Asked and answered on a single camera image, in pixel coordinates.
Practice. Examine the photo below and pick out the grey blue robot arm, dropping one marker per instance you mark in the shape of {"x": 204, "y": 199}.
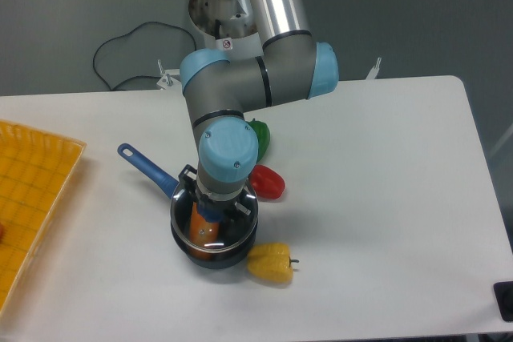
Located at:
{"x": 219, "y": 90}

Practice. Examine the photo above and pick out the yellow toy bell pepper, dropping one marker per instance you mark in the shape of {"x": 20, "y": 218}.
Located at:
{"x": 271, "y": 262}

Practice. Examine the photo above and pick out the orange toy baguette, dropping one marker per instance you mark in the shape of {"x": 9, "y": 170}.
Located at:
{"x": 202, "y": 232}

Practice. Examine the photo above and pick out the red toy bell pepper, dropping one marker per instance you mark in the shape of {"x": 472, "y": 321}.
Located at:
{"x": 266, "y": 182}

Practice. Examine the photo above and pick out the dark pot blue handle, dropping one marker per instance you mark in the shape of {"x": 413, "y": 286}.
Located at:
{"x": 168, "y": 185}

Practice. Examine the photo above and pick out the yellow woven basket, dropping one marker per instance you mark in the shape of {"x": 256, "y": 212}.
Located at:
{"x": 36, "y": 166}

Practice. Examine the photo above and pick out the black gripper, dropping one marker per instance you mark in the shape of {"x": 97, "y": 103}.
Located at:
{"x": 212, "y": 205}

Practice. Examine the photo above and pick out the glass pot lid blue knob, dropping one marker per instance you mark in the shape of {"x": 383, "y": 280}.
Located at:
{"x": 236, "y": 224}

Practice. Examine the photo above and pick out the black object table corner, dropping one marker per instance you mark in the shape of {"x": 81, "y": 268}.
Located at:
{"x": 504, "y": 297}

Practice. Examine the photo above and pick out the green toy bell pepper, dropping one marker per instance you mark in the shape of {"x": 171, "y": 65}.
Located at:
{"x": 263, "y": 137}

